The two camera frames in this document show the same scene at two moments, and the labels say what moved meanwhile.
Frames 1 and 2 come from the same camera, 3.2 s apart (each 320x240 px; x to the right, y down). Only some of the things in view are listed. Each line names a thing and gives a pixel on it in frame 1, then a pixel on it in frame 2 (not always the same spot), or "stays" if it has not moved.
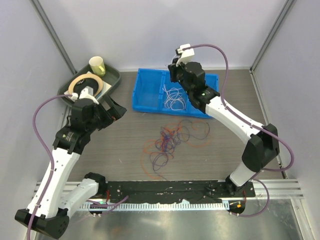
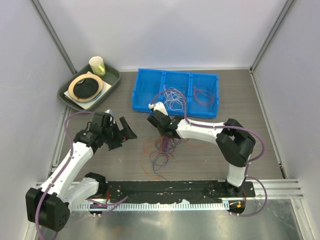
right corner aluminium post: [286, 9] stays
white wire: [175, 100] stays
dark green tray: [112, 77] stays
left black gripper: [115, 111] → [125, 134]
